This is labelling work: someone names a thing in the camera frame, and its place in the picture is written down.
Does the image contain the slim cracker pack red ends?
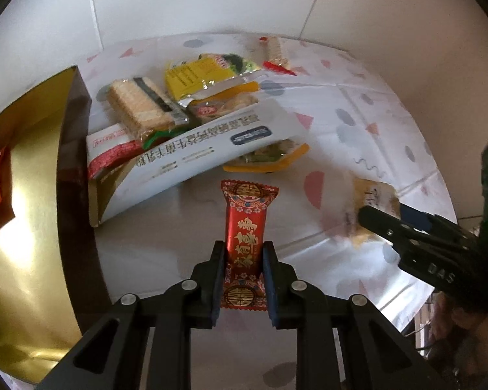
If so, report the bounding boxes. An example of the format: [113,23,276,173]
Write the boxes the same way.
[258,36,298,77]

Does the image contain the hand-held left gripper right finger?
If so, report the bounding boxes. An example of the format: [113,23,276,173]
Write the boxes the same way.
[262,241,448,390]

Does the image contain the red gold patterned snack packet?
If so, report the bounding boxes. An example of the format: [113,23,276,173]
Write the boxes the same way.
[219,179,280,312]

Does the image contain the clear wrapped cracker pack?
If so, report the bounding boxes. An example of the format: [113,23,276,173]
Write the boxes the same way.
[105,76,190,138]

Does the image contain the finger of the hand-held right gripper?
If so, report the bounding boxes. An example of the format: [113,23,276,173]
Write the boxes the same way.
[399,203,476,248]
[358,206,458,289]

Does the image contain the gold brown gift box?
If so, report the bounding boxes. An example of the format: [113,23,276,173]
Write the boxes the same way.
[0,65,110,386]

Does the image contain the beige snack packet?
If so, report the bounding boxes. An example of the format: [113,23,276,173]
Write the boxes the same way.
[342,176,401,250]

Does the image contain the yellow foil snack packet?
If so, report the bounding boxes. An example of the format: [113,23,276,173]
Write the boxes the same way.
[164,58,265,108]

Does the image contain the white packet red end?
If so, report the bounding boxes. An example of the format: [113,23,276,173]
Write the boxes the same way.
[85,124,145,179]

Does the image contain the orange tray snack packet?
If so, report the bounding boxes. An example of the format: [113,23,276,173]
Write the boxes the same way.
[223,138,310,175]

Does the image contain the white patterned plastic tablecloth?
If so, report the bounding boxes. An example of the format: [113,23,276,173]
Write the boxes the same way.
[81,34,459,390]

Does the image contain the long white carton blue label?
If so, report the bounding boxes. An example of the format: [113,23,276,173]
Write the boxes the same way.
[87,98,305,228]

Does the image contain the green yellow snack packet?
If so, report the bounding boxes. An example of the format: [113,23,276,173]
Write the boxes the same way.
[198,52,265,77]

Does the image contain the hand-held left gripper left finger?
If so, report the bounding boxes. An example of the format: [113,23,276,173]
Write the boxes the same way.
[36,240,228,390]

